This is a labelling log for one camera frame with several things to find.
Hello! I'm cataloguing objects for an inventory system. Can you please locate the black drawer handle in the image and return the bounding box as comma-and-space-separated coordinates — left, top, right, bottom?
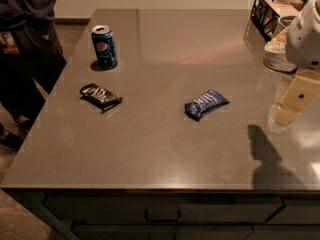
144, 209, 181, 223

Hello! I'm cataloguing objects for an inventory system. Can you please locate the blue pepsi can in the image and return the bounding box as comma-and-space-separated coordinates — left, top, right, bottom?
91, 25, 118, 68

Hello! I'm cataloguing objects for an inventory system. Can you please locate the clear glass bowl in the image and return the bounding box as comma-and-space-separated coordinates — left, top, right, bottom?
263, 15, 297, 73

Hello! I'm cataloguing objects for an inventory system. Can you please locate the black shoe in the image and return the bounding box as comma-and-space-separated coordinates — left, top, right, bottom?
0, 124, 22, 150

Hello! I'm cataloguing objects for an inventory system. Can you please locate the black chocolate rxbar wrapper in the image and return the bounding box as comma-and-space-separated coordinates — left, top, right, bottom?
80, 83, 122, 112

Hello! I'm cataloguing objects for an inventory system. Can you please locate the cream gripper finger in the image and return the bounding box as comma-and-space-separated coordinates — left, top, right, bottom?
272, 69, 320, 126

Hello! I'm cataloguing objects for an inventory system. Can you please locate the grey cabinet drawer front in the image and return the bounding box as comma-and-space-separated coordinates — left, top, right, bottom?
44, 196, 282, 224

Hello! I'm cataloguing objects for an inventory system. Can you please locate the person in dark clothes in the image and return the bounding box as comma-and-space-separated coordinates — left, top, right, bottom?
0, 0, 68, 132

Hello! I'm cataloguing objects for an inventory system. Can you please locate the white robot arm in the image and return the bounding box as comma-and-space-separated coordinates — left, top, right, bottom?
266, 0, 320, 126

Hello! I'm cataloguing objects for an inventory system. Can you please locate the id badge on person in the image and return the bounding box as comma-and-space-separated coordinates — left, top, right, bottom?
0, 32, 19, 55

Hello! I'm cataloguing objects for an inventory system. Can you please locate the black wire basket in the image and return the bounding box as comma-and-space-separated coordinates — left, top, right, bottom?
250, 0, 308, 41

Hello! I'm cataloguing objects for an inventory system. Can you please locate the blue blueberry rxbar wrapper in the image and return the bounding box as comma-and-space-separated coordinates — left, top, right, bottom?
184, 89, 229, 120

